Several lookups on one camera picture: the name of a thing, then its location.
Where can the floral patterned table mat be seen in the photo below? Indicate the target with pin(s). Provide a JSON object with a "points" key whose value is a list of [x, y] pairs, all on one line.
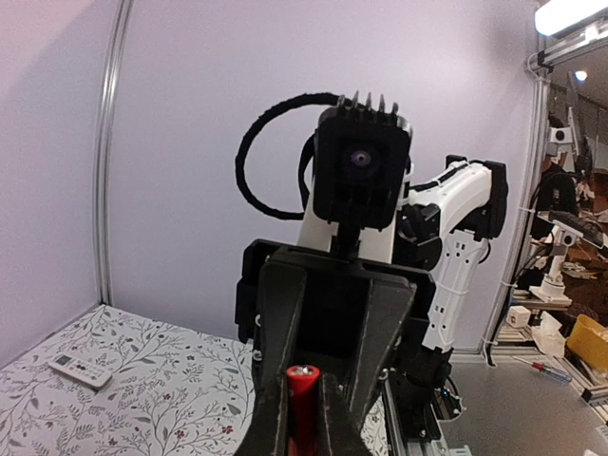
{"points": [[174, 391]]}

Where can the red handled screwdriver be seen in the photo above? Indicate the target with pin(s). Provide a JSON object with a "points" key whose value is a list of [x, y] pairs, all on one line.
{"points": [[556, 374]]}

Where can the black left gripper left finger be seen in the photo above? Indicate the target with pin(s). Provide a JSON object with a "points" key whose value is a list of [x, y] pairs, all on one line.
{"points": [[271, 404]]}

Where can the right aluminium frame post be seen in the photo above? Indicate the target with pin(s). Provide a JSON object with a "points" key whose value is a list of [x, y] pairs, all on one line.
{"points": [[102, 148]]}

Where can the white air conditioner remote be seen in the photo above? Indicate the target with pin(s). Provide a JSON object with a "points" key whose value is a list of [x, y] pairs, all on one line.
{"points": [[80, 370]]}

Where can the red battery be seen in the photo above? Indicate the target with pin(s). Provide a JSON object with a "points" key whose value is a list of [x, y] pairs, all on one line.
{"points": [[302, 389]]}

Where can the yellow box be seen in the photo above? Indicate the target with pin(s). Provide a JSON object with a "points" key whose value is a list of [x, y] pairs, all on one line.
{"points": [[588, 341]]}

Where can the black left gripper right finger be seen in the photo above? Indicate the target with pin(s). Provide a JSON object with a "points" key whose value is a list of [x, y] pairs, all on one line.
{"points": [[343, 405]]}

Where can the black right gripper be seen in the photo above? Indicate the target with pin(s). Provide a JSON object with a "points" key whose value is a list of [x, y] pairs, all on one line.
{"points": [[342, 315]]}

